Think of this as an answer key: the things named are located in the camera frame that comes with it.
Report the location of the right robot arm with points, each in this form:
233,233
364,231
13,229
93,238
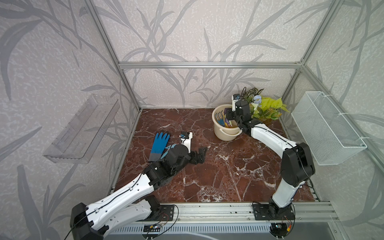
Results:
297,163

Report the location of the white wire mesh basket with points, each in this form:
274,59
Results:
331,138

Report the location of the blue gardening glove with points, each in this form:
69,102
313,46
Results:
159,145

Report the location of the aluminium front rail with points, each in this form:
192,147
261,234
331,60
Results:
206,213

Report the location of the clear acrylic wall shelf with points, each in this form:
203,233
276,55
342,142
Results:
79,140

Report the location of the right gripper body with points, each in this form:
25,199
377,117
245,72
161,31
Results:
231,115

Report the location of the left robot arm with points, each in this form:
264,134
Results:
133,202

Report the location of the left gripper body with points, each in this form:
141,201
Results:
195,160

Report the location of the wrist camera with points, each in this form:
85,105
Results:
235,98
186,139

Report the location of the teal spray bottle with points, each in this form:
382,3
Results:
167,151

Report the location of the purple trowel pink handle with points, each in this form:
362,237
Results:
227,122

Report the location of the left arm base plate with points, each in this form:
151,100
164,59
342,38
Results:
159,213

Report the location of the cream plastic bucket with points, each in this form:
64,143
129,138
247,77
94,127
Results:
224,133

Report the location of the blue fork yellow handle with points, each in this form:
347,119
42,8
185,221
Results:
220,118

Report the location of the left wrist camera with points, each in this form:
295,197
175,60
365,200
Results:
186,139

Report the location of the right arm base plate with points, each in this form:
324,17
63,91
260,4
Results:
271,212

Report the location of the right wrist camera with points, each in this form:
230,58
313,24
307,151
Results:
235,98

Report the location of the potted green plant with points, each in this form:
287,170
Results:
263,108

